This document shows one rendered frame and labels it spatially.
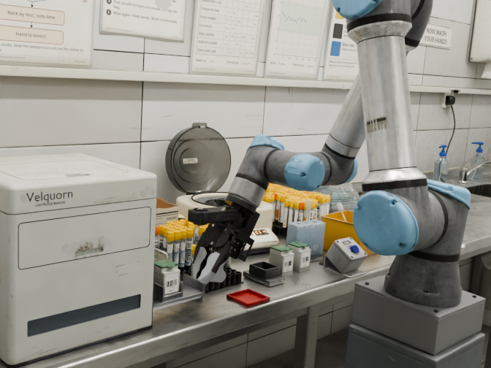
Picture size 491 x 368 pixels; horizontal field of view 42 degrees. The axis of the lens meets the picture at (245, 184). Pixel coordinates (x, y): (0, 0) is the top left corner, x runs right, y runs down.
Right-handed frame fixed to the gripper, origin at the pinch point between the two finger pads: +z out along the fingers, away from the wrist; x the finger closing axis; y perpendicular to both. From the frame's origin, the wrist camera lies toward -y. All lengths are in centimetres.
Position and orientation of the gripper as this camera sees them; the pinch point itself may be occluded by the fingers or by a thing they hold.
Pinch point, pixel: (196, 283)
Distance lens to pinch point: 134.5
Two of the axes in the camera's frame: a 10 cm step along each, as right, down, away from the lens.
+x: -7.0, -1.8, 7.0
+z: -4.2, 8.9, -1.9
